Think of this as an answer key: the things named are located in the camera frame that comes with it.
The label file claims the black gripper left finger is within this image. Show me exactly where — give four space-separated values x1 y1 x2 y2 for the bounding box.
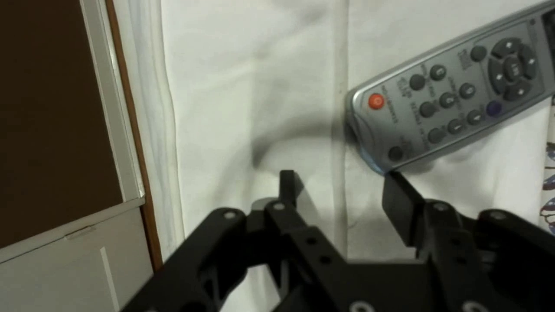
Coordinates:
119 169 350 312

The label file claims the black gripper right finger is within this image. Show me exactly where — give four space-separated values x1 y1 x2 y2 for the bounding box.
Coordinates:
381 169 555 312

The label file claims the grey remote control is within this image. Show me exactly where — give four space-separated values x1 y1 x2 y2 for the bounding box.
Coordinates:
344 0 555 177

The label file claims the white sofa back cushion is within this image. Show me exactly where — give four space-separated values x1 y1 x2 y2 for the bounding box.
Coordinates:
161 0 555 312

